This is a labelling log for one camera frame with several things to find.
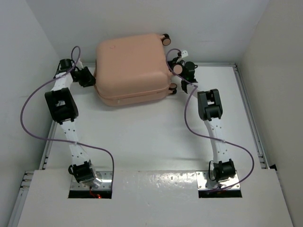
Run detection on pink hard-shell suitcase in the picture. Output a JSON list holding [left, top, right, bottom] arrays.
[[94, 33, 177, 106]]

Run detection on metal base plate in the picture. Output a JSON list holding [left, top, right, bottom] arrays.
[[68, 171, 112, 199], [196, 171, 242, 199]]

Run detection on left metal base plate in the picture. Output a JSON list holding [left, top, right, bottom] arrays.
[[68, 171, 112, 199]]

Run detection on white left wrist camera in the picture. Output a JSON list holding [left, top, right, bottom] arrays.
[[76, 60, 84, 70]]

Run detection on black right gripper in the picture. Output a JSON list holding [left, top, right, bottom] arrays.
[[167, 56, 187, 80]]

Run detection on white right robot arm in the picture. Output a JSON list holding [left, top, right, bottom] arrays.
[[168, 57, 236, 183]]

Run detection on aluminium table edge rail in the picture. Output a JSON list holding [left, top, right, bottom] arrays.
[[56, 61, 240, 79]]

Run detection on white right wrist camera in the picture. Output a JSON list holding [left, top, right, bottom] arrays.
[[180, 50, 188, 59]]

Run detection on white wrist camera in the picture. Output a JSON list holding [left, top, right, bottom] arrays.
[[180, 50, 188, 59], [76, 60, 84, 70]]

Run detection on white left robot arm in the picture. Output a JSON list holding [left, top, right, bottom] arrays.
[[45, 59, 96, 187]]

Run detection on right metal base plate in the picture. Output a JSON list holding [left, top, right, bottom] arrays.
[[196, 171, 242, 199]]

